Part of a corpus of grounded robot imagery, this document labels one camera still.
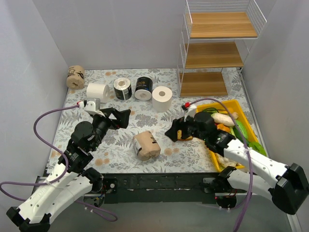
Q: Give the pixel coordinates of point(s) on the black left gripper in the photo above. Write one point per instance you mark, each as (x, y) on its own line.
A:
(113, 118)

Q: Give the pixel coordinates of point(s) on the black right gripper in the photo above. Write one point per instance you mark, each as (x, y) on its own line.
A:
(183, 129)

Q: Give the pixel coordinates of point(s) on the white paper roll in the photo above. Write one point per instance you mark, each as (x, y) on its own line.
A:
(161, 98)
(98, 91)

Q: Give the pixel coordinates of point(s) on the brown roll barcode label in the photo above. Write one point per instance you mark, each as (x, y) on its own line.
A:
(146, 146)

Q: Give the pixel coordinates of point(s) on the brown roll cartoon print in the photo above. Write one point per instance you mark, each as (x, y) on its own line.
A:
(75, 77)

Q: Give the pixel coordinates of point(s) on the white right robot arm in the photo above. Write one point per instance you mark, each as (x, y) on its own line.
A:
(287, 186)

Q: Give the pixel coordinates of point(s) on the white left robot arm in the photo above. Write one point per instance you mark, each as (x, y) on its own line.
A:
(70, 178)

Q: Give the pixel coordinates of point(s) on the slice of brown bread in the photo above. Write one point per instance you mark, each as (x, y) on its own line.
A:
(180, 138)

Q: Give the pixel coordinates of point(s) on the black wrapped roll left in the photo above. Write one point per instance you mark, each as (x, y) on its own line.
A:
(122, 88)

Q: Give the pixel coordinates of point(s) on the black wrapped roll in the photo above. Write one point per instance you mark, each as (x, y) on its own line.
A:
(122, 88)
(143, 89)

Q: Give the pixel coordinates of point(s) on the white paper roll lying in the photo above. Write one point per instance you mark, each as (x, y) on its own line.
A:
(98, 91)

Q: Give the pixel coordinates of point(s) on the green leafy vegetable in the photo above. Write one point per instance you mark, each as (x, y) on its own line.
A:
(213, 110)

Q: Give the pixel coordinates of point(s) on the black wrapped roll right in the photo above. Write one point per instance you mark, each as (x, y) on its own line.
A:
(143, 89)

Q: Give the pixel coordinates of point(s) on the orange bell pepper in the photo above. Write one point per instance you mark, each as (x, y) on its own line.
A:
(223, 128)

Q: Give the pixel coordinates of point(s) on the white radish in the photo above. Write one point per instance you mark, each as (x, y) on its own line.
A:
(223, 119)

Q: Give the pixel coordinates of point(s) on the yellow plastic tray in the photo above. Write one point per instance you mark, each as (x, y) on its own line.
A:
(233, 106)

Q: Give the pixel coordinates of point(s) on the garlic bulb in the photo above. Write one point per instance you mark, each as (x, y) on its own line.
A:
(235, 115)

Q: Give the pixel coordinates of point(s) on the white cauliflower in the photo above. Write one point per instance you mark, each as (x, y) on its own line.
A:
(226, 161)

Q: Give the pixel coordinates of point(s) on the green round lotus pod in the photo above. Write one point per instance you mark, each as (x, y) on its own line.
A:
(257, 147)

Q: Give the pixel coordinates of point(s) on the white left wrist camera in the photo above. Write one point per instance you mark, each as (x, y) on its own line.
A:
(91, 106)

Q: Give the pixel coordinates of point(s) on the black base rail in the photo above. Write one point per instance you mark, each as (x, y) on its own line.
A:
(160, 187)

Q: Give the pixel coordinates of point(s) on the white wire wooden shelf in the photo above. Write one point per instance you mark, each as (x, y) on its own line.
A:
(216, 36)

